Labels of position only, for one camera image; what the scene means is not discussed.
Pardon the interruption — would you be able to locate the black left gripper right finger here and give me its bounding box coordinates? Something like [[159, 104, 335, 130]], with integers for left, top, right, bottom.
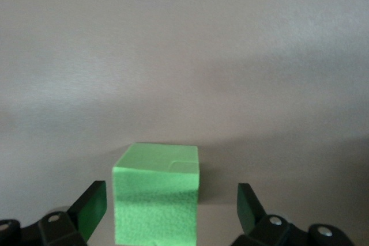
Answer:
[[230, 182, 354, 246]]

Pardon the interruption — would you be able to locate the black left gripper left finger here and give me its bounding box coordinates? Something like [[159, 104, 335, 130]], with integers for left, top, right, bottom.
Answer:
[[0, 180, 108, 246]]

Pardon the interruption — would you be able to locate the green foam block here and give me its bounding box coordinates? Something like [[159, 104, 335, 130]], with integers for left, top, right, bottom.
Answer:
[[111, 142, 200, 246]]

